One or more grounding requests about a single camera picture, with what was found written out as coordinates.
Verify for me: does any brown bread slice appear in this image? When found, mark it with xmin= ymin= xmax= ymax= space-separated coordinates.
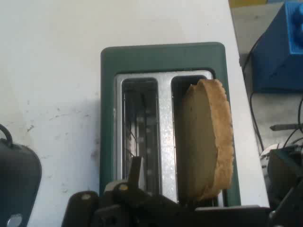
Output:
xmin=181 ymin=79 xmax=235 ymax=201

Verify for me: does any grey metal tool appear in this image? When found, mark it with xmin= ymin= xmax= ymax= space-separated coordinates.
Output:
xmin=269 ymin=122 xmax=303 ymax=131

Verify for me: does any dark blue box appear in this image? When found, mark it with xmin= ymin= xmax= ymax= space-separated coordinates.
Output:
xmin=250 ymin=2 xmax=303 ymax=93

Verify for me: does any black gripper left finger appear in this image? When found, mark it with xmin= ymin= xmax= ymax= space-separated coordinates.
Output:
xmin=62 ymin=156 xmax=195 ymax=227

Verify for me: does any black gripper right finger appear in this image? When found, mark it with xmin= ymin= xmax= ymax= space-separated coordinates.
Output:
xmin=268 ymin=183 xmax=303 ymax=227

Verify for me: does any dark green two-slot toaster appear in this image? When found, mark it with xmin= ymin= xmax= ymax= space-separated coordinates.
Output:
xmin=99 ymin=42 xmax=241 ymax=209

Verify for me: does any black cable loop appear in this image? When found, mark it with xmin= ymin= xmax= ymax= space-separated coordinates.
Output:
xmin=0 ymin=123 xmax=14 ymax=148

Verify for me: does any thin black cable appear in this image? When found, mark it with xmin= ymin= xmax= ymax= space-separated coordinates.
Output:
xmin=241 ymin=33 xmax=265 ymax=71

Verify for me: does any dark green rounded appliance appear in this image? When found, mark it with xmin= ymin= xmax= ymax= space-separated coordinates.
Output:
xmin=0 ymin=138 xmax=43 ymax=227

